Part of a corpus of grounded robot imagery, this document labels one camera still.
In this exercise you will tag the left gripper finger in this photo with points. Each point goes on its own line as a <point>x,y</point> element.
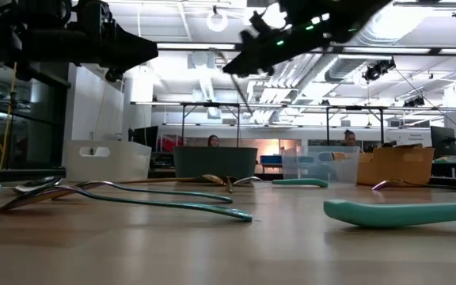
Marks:
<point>133,51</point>

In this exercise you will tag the iridescent rainbow metal spoon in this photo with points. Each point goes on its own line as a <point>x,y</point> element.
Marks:
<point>386,185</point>

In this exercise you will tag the overhead light bar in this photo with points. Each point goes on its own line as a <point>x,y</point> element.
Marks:
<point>192,46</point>

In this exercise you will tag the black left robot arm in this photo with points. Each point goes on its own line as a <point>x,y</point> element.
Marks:
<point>14,35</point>

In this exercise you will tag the orange yellow plastic bin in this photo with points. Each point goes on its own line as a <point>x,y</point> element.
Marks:
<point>386,168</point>

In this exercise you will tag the gold metal spoon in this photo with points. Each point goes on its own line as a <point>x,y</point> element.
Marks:
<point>212,179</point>
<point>229,184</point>

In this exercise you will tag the blue crate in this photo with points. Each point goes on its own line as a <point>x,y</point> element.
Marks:
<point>271,159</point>

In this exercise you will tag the person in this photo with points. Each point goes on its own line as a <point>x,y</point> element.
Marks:
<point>350,138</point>
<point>213,140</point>

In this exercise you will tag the black ceiling spotlight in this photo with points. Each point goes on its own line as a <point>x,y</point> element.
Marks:
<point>376,71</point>
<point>114,76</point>

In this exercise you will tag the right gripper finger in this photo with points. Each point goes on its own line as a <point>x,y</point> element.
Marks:
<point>255,59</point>

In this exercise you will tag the teal blue plastic bin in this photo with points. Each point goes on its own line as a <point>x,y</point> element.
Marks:
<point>216,162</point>

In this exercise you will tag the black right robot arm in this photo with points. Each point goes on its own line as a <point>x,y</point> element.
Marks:
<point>364,12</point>

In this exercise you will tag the white plastic bin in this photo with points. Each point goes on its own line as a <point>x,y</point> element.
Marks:
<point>125,162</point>

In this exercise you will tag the long silver spoon front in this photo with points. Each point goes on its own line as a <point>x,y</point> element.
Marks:
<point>236,214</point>

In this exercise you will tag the black station frame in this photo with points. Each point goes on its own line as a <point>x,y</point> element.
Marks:
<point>382,126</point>
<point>183,126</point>

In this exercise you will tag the black monitor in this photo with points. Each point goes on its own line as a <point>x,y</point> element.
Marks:
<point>443,140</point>
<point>147,136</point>

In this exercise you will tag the clear plastic bin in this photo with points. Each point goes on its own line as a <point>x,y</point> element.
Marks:
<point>331,166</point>

